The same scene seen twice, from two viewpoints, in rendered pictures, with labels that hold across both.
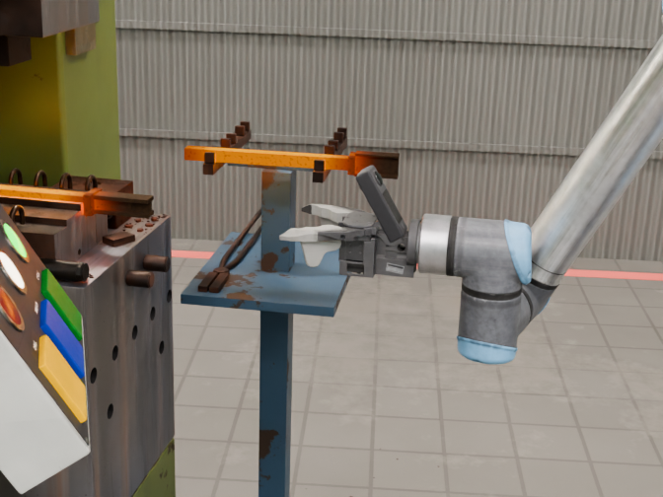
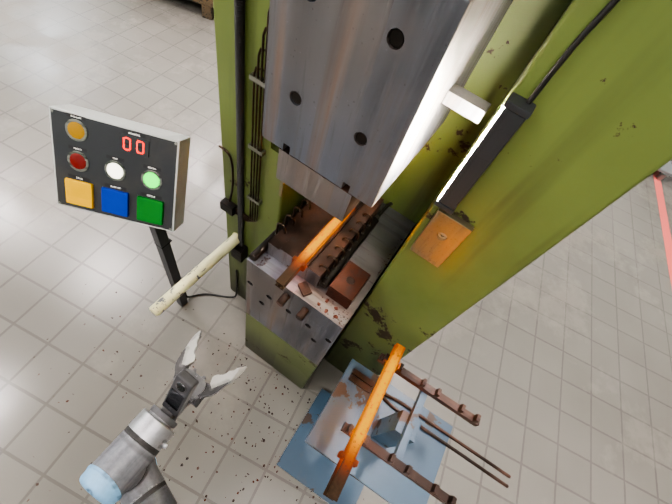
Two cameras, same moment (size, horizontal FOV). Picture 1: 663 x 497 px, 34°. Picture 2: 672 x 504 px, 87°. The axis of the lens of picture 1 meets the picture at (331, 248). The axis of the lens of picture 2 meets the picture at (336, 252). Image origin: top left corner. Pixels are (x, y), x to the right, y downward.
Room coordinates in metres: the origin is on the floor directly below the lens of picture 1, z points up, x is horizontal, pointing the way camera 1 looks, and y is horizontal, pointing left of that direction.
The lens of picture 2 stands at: (1.75, -0.16, 1.92)
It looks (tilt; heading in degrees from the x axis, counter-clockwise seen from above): 55 degrees down; 94
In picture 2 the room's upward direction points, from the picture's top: 23 degrees clockwise
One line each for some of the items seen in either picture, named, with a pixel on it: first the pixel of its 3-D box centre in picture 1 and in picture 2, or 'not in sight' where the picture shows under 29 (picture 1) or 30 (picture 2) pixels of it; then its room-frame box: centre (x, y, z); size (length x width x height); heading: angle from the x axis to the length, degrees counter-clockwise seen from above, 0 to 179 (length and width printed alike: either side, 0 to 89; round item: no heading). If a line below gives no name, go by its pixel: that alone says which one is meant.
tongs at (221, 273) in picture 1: (244, 242); (427, 426); (2.23, 0.19, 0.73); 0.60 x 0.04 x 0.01; 172
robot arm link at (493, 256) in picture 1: (490, 251); (119, 465); (1.51, -0.24, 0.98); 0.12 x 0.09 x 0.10; 79
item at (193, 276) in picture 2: not in sight; (198, 271); (1.25, 0.37, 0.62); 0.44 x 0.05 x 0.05; 79
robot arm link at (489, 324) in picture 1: (490, 319); (133, 473); (1.52, -0.25, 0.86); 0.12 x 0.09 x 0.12; 154
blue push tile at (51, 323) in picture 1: (58, 340); (116, 201); (1.07, 0.29, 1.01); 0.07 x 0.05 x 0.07; 14
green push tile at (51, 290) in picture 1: (58, 306); (150, 210); (1.17, 0.32, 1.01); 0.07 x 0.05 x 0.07; 14
